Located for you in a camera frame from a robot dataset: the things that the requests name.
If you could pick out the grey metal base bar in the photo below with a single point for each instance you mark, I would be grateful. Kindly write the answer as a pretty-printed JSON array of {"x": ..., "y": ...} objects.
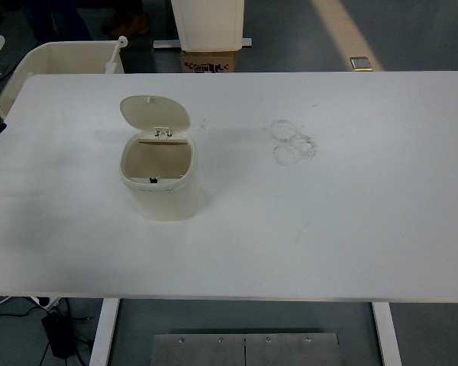
[{"x": 166, "y": 43}]

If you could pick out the black power adapter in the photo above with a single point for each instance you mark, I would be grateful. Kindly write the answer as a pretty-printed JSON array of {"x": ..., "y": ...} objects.
[{"x": 58, "y": 335}]

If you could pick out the square metal floor plate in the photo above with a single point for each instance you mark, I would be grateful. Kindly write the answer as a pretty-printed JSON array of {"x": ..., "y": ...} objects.
[{"x": 361, "y": 63}]

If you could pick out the cream plastic trash bin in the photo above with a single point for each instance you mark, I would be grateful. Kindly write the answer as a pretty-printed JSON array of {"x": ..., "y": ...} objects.
[{"x": 164, "y": 206}]

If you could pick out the grey metal plate with screws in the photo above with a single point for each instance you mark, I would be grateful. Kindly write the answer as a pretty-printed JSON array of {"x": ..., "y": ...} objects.
[{"x": 248, "y": 352}]

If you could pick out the person's legs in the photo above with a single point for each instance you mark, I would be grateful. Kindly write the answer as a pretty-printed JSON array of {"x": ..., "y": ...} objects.
[{"x": 61, "y": 19}]

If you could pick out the white table leg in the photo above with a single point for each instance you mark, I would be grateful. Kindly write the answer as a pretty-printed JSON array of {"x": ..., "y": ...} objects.
[
  {"x": 387, "y": 335},
  {"x": 104, "y": 331}
]

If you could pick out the printed cardboard box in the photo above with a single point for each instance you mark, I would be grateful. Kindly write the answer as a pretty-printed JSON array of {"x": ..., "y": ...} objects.
[{"x": 208, "y": 63}]

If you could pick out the white power strip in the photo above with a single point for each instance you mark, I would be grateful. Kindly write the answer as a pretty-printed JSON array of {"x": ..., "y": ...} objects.
[{"x": 46, "y": 302}]

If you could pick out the person's brown shoe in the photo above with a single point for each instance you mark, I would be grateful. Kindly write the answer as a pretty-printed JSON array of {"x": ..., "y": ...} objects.
[{"x": 128, "y": 24}]

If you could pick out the large cream plastic tub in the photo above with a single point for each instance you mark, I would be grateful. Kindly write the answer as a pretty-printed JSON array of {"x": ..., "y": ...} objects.
[{"x": 61, "y": 57}]

